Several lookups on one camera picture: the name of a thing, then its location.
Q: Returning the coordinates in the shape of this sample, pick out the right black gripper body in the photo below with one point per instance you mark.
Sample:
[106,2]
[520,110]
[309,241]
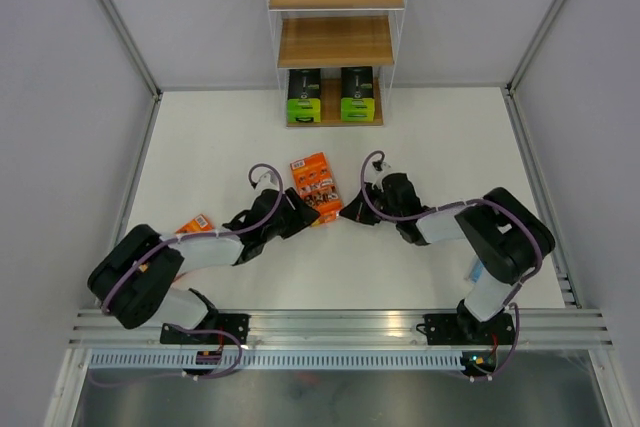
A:
[378,198]

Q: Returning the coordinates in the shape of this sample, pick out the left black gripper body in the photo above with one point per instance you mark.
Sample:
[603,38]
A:
[291,219]

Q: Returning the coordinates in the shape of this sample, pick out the orange razor box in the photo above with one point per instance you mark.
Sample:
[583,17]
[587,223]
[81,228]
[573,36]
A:
[315,184]
[199,223]

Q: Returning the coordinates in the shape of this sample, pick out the black green razor box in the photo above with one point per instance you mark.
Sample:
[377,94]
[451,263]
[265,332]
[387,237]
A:
[303,102]
[357,103]

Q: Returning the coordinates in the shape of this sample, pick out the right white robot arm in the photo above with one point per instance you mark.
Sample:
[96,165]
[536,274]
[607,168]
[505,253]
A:
[509,241]

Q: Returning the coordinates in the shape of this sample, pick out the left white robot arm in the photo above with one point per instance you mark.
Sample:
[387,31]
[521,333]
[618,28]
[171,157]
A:
[133,280]

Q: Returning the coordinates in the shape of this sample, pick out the bottom wooden shelf board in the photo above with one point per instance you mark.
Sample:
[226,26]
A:
[331,108]

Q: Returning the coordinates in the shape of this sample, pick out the middle wooden shelf board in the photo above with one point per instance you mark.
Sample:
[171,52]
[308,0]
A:
[335,42]

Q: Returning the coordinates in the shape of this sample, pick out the blue clear razor blister pack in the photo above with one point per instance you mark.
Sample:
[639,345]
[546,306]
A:
[475,271]

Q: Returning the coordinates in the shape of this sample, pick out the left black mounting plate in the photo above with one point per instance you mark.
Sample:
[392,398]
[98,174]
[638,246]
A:
[214,329]

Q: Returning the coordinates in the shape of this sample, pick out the black mounting plate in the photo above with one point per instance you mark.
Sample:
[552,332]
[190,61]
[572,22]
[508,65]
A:
[214,329]
[447,329]

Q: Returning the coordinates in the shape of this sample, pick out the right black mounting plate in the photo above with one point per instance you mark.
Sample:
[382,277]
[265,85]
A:
[447,329]

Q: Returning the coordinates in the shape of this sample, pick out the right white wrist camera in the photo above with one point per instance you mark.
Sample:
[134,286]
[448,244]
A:
[381,169]

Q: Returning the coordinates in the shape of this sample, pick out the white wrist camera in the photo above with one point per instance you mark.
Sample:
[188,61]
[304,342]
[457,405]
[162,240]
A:
[268,181]
[381,169]

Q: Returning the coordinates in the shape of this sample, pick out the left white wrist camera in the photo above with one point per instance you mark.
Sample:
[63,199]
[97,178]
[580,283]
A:
[268,181]

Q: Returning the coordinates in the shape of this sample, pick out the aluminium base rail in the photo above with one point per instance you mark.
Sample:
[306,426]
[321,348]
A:
[540,329]

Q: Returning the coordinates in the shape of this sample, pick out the slotted cable duct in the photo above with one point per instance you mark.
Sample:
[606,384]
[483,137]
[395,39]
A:
[279,360]

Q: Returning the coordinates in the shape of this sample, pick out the white wire shelf rack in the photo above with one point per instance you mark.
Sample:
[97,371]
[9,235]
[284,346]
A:
[385,74]

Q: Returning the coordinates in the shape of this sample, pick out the right aluminium corner post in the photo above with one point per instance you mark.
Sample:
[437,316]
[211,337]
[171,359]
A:
[542,31]

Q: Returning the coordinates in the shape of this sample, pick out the aluminium corner post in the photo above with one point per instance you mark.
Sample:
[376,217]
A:
[542,31]
[128,43]

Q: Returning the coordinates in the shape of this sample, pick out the left aluminium corner post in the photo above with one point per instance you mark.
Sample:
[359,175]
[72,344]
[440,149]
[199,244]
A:
[128,43]

